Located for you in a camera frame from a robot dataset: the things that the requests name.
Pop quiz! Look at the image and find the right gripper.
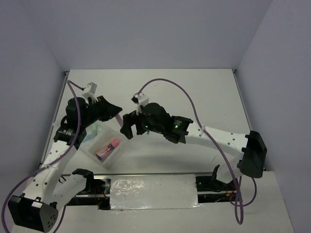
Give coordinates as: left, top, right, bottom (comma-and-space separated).
121, 109, 164, 138

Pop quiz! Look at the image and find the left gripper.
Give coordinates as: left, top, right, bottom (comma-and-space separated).
80, 95, 122, 128

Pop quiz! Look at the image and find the green highlighter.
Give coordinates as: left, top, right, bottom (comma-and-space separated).
91, 123, 98, 137

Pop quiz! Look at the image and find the blue highlighter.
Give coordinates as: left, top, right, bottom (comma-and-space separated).
83, 135, 94, 142

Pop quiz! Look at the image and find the pink highlighter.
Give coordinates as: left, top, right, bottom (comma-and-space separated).
115, 114, 123, 127
106, 139, 120, 152

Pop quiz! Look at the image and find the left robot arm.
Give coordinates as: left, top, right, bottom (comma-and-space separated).
7, 96, 122, 233

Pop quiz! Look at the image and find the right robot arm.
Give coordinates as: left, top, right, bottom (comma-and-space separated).
120, 103, 267, 190

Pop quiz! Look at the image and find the pink highlighter in container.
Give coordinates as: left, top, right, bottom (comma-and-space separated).
106, 139, 120, 152

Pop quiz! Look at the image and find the clear plastic container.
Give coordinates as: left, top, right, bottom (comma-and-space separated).
58, 121, 127, 173

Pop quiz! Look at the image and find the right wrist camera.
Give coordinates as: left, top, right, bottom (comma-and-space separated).
131, 92, 149, 115

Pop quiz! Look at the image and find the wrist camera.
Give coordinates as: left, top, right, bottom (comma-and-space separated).
82, 82, 97, 99
131, 92, 149, 115

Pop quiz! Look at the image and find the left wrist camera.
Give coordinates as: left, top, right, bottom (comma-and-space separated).
82, 82, 97, 99

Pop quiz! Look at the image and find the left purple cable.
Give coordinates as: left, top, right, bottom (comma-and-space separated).
1, 80, 86, 233

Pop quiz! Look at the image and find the purple cable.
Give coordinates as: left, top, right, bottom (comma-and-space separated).
137, 78, 258, 225
1, 80, 86, 233

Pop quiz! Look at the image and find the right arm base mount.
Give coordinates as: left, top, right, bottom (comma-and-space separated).
195, 173, 236, 203

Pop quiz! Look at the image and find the right table rail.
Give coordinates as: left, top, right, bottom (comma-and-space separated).
232, 69, 258, 151

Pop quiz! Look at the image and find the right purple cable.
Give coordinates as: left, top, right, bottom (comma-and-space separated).
137, 78, 258, 225

